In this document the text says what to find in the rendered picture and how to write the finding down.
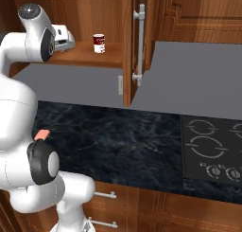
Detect silver cabinet door handle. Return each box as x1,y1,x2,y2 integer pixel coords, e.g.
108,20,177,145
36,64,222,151
131,3,147,88

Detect open wooden cabinet door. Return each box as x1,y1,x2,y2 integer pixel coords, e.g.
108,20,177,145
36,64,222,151
121,0,140,108

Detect grey hob knob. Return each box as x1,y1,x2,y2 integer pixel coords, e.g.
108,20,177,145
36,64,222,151
209,165,222,179
228,168,242,181

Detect beige wall socket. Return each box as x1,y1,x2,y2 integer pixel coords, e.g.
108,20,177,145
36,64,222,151
117,75,124,96

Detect wooden base cupboard door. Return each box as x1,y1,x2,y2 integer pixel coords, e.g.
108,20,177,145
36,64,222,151
137,187,242,232

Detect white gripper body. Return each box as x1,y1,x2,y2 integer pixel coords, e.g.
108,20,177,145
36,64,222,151
59,25,77,52

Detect red and white can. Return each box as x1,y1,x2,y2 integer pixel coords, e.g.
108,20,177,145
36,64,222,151
93,33,107,54

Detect black hob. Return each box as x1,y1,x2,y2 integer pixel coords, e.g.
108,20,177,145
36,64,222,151
180,114,242,188

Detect silver drawer handle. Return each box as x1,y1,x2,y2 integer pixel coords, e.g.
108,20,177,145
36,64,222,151
94,190,118,200
87,216,119,229

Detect salmon pink block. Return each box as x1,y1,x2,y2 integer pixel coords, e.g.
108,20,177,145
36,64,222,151
33,129,51,142

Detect closed wooden cabinet door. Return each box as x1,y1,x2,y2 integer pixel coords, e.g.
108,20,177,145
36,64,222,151
144,0,242,71

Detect open wooden wall cabinet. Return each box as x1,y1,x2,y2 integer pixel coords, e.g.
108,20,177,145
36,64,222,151
9,0,125,69

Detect wooden drawer front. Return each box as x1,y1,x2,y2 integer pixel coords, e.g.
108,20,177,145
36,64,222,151
82,206,140,232
82,180,140,215

